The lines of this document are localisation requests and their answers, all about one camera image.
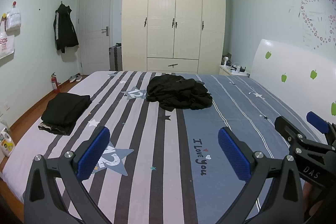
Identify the cream nightstand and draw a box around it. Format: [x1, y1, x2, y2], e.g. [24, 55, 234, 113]
[219, 64, 250, 78]

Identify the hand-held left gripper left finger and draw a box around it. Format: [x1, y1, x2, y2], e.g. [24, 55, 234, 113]
[23, 126, 112, 224]

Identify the white yellow detergent bottle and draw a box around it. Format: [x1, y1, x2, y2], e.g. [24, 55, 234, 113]
[0, 126, 16, 158]

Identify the white headboard with green apples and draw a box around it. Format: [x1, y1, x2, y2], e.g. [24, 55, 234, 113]
[249, 39, 336, 143]

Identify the white power strip with chargers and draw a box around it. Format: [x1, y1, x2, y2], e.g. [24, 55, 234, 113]
[228, 62, 249, 74]

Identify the black jacket with white stripes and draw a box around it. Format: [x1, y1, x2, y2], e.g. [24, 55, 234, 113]
[53, 2, 79, 54]

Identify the grey upright suitcase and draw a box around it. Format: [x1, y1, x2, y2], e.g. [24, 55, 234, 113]
[109, 43, 123, 72]

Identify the white charging cable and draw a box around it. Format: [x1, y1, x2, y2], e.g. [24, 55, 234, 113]
[231, 77, 257, 95]

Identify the stack of folded black clothes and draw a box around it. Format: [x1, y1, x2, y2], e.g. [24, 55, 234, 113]
[37, 92, 93, 136]

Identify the striped star print bed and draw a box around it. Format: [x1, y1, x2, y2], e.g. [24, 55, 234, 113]
[1, 70, 336, 224]

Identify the person's right hand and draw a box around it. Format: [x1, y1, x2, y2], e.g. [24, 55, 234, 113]
[302, 182, 320, 216]

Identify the red fire extinguisher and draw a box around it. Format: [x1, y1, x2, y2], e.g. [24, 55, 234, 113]
[50, 72, 60, 94]

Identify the small white plastic bag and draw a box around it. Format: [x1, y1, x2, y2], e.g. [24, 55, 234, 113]
[5, 2, 22, 32]

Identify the cream four-door wardrobe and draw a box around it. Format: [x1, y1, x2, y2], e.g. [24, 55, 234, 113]
[122, 0, 226, 75]

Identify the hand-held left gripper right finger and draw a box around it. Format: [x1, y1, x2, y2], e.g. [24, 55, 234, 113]
[218, 126, 305, 224]

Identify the white room door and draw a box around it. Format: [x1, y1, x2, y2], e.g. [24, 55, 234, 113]
[78, 0, 115, 75]

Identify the pink flower wall decal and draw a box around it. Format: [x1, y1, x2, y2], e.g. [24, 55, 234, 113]
[289, 0, 336, 50]

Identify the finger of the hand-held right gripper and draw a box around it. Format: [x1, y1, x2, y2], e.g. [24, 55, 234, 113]
[306, 111, 336, 146]
[274, 115, 308, 147]

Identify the pile of black clothes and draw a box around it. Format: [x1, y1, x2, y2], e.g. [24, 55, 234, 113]
[146, 74, 213, 111]

